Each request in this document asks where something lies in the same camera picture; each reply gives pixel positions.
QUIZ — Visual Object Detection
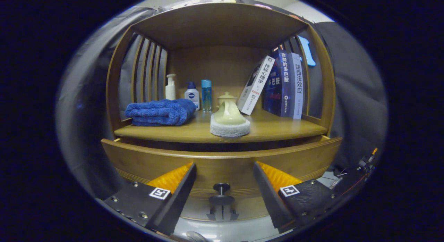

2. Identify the wooden cabinet door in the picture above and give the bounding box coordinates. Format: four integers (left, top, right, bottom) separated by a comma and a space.
180, 199, 223, 222
223, 197, 270, 222

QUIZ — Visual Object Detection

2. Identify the clear blue bottle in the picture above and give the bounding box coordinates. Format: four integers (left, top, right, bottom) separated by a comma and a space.
201, 79, 212, 112

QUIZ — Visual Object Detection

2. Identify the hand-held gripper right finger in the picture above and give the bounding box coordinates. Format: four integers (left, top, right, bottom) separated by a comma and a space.
253, 161, 344, 234

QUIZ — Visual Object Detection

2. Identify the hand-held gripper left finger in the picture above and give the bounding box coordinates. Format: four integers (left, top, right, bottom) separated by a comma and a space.
103, 162, 197, 235

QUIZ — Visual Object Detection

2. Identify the orange and black device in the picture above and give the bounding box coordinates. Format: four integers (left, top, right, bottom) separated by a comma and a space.
357, 148, 378, 173

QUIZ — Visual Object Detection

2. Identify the white pump bottle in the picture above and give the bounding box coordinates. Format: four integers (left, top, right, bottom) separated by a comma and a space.
165, 74, 177, 100

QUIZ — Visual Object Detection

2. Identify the white book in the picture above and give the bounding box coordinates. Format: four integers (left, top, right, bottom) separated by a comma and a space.
237, 55, 275, 116

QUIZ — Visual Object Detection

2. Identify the dark blue book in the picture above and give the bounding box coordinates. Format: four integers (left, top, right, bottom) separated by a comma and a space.
262, 49, 290, 117

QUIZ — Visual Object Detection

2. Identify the wooden cabinet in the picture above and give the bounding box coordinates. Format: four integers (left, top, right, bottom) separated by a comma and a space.
106, 2, 336, 222

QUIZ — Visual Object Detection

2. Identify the white bottle with blue cap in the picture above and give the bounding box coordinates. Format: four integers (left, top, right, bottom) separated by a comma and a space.
184, 81, 200, 111

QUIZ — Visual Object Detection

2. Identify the pale green scrub brush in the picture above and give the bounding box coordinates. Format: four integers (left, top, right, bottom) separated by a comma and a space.
210, 101, 251, 137

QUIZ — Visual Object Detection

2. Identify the black drawer knob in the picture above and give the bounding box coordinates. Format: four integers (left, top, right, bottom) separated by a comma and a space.
209, 183, 235, 206

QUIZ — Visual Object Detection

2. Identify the lavender book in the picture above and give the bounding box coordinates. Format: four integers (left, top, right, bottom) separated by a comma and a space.
287, 52, 305, 119

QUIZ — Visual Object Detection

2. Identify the wooden countertop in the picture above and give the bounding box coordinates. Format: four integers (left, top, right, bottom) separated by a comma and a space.
114, 108, 328, 144

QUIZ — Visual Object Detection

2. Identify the blue folded towel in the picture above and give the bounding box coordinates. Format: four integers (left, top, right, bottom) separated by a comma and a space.
125, 99, 197, 127

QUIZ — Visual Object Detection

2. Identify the tangle of thin cables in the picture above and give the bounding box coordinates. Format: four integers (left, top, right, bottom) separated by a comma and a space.
326, 167, 349, 190

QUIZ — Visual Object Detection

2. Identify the beige lidded tea cup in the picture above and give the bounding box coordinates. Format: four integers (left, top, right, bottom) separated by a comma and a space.
217, 92, 238, 109

